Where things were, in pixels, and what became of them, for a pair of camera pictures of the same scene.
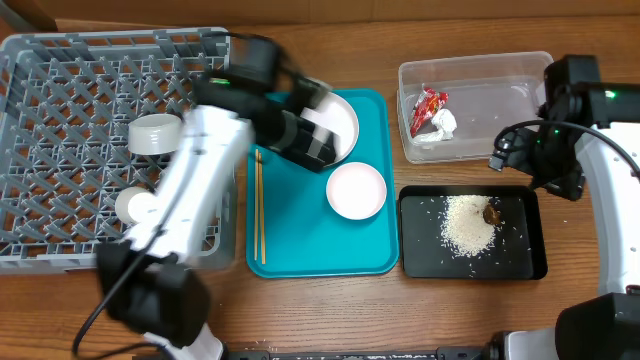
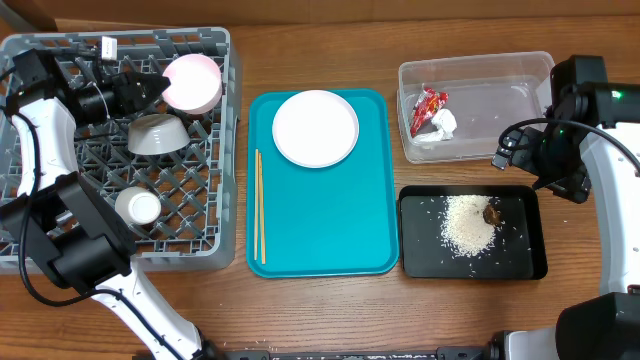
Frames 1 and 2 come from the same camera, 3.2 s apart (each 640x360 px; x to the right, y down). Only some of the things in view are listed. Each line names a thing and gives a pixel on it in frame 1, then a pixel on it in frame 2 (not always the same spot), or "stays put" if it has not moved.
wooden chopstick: [256, 200] stays put
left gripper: [298, 151] → [140, 99]
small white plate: [356, 191] → [195, 84]
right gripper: [558, 183] stays put
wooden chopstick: [262, 208] stays put
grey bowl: [154, 134] stays put
